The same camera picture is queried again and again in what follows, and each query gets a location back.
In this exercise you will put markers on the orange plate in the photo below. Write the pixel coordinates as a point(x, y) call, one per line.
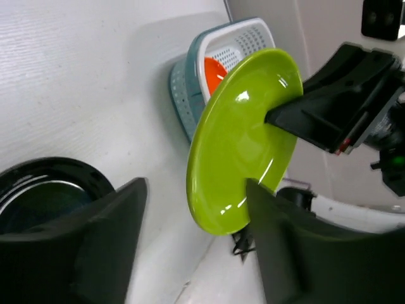
point(215, 72)

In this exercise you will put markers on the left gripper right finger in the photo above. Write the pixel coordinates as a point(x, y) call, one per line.
point(303, 259)

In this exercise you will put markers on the white perforated plastic bin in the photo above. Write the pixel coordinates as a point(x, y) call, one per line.
point(228, 44)

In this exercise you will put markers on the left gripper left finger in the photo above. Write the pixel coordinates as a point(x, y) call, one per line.
point(84, 257)

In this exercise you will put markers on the black plate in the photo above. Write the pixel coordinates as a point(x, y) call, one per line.
point(40, 190)

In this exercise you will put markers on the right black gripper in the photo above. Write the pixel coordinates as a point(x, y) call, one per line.
point(355, 91)

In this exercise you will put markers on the green plate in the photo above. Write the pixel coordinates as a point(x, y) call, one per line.
point(233, 142)

